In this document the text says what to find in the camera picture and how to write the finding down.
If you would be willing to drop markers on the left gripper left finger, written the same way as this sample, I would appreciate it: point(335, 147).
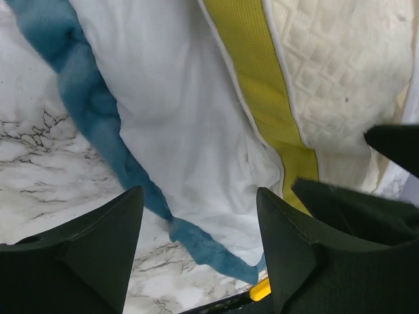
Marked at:
point(81, 266)

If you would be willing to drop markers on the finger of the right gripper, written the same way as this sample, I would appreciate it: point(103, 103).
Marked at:
point(380, 220)
point(399, 143)

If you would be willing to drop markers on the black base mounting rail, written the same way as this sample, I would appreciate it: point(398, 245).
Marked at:
point(238, 304)

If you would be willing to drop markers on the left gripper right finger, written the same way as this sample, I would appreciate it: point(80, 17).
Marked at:
point(315, 268)

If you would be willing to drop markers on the white blue-trimmed pillowcase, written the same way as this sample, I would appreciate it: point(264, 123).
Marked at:
point(146, 84)

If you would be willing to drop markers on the cream yellow-edged pillow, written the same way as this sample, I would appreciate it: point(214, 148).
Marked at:
point(314, 76)

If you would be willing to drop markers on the yellow handled screwdriver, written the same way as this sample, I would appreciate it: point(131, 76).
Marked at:
point(260, 290)

